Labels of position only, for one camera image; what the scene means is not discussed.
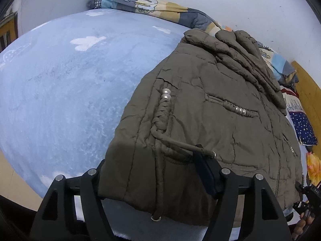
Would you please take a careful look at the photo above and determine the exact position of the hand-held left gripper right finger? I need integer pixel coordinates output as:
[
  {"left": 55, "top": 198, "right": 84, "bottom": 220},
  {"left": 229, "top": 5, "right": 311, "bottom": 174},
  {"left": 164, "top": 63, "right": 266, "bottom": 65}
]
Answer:
[{"left": 193, "top": 144, "right": 293, "bottom": 241}]

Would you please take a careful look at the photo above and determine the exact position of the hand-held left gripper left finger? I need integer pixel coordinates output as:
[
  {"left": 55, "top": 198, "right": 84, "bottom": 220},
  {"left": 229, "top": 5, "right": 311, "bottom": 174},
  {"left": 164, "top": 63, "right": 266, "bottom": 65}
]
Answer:
[{"left": 29, "top": 159, "right": 118, "bottom": 241}]

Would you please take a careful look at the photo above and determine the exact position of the brown quilted puffer jacket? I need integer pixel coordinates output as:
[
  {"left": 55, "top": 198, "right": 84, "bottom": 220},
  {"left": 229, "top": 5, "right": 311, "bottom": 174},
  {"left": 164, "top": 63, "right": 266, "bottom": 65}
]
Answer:
[{"left": 98, "top": 28, "right": 304, "bottom": 228}]

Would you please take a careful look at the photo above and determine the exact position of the person's right hand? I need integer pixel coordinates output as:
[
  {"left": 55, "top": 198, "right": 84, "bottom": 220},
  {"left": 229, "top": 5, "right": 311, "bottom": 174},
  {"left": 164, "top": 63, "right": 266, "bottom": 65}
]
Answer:
[{"left": 291, "top": 209, "right": 316, "bottom": 240}]

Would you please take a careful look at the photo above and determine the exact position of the yellow orange cloth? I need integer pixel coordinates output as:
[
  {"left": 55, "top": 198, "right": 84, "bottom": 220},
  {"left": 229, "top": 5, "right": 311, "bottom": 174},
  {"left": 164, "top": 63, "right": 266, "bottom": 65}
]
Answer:
[{"left": 306, "top": 152, "right": 321, "bottom": 186}]

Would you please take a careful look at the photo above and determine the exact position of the dark blue star-print pillow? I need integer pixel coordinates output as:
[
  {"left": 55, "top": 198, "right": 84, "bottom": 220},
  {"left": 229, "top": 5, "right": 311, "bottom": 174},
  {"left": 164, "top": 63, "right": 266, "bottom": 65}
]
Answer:
[{"left": 288, "top": 110, "right": 318, "bottom": 146}]

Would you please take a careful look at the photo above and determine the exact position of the red and white printed cloth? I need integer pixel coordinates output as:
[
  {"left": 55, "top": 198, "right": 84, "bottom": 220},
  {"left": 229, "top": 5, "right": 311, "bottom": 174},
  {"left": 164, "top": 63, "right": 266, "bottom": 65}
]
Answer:
[{"left": 279, "top": 85, "right": 305, "bottom": 116}]

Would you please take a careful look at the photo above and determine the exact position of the light blue cloud-print blanket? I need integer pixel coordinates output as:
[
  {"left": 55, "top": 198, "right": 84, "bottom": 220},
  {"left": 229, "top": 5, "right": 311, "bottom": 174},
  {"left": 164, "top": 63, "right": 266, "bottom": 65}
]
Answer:
[{"left": 0, "top": 8, "right": 306, "bottom": 239}]

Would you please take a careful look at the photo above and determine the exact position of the wooden headboard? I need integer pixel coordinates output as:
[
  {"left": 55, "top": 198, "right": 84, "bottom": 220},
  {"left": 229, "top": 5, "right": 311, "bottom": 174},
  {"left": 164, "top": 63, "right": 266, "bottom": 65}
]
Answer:
[{"left": 291, "top": 60, "right": 321, "bottom": 136}]

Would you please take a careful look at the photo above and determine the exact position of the patchwork cartoon-print quilt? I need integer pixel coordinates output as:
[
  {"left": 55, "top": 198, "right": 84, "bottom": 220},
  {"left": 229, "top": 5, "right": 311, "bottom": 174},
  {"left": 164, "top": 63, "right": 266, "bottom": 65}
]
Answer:
[{"left": 86, "top": 0, "right": 300, "bottom": 91}]

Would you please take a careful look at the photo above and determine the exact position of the yellow wooden stand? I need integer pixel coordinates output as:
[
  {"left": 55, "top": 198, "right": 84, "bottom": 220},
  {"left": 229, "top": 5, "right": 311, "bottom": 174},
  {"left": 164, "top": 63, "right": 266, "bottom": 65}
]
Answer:
[{"left": 0, "top": 7, "right": 19, "bottom": 53}]

